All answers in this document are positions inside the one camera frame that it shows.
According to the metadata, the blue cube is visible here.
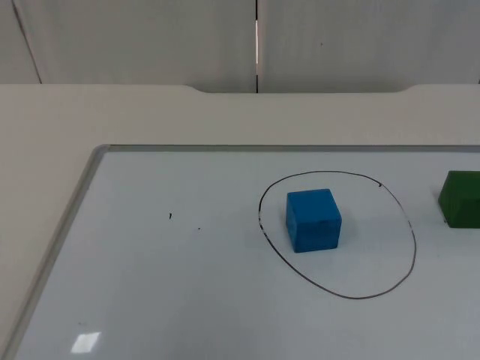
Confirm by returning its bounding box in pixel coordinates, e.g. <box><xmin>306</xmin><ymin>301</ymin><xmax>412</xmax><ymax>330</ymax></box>
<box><xmin>286</xmin><ymin>187</ymin><xmax>344</xmax><ymax>254</ymax></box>

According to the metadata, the green cube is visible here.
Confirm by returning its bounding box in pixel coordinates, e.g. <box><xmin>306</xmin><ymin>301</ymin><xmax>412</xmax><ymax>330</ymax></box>
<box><xmin>437</xmin><ymin>170</ymin><xmax>480</xmax><ymax>229</ymax></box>

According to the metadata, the grey-framed whiteboard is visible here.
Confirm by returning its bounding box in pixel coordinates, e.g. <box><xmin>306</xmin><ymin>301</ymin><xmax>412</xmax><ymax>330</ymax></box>
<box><xmin>0</xmin><ymin>144</ymin><xmax>480</xmax><ymax>360</ymax></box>

